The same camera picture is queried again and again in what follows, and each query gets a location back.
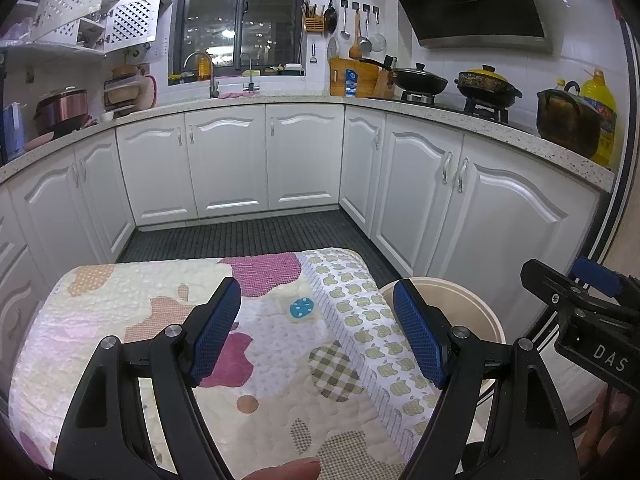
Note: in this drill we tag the person's right hand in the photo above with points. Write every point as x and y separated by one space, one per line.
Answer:
603 427

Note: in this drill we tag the chrome sink faucet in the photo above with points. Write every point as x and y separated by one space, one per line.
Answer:
204 71

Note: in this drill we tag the patterned quilted table cover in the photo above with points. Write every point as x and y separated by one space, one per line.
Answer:
315 364

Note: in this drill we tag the dark glazed pot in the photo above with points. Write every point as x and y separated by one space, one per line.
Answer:
565 118

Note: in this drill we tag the person's left hand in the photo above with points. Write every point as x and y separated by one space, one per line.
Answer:
302 469

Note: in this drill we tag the yellow lid black pot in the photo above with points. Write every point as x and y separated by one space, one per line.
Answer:
487 86

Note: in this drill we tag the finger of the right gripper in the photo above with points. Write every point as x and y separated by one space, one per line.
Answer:
601 278
553 288

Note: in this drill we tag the white perforated wall shelf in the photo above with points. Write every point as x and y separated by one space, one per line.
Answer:
96 27

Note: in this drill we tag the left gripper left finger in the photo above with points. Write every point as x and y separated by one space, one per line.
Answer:
181 356

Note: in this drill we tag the dark kitchen window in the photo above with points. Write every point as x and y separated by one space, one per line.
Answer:
237 35

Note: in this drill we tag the wooden cutting board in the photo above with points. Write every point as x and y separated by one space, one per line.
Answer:
360 79

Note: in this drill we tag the dark ribbed floor mat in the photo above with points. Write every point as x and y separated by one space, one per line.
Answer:
289 233

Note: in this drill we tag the blue kettle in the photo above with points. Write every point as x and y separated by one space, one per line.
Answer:
13 131

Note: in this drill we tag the dish rack with plates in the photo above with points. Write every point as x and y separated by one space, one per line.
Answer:
131 88

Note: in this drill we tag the black frying pan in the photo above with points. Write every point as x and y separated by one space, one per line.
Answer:
412 80

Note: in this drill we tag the yellow oil bottle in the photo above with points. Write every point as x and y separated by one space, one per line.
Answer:
599 96

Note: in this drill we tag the black range hood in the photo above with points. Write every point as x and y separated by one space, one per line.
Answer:
509 24

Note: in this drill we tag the beige round trash bin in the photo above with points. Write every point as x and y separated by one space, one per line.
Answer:
461 307

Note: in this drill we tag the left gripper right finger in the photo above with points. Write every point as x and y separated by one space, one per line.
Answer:
453 359

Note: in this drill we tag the white kitchen base cabinets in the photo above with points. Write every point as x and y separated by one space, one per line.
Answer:
438 193

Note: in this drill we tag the pink rice cooker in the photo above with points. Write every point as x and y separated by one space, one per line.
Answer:
62 111

